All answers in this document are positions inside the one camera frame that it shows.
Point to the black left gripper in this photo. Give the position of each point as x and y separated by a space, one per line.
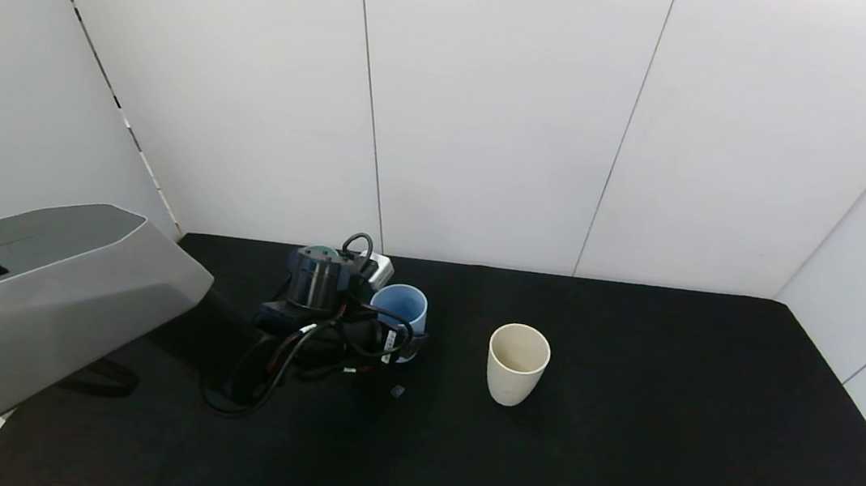
391 346

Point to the light blue plastic cup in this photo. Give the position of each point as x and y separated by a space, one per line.
402 303

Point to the grey and black left arm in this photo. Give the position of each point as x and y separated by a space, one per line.
27 295

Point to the small dark square chip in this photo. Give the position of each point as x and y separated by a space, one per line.
398 391

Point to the cream plastic cup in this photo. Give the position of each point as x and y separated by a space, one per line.
517 363

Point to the green plastic cup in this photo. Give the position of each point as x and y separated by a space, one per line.
319 250

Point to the black woven table cover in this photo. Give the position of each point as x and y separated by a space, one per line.
662 448

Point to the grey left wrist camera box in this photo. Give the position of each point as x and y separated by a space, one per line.
379 268

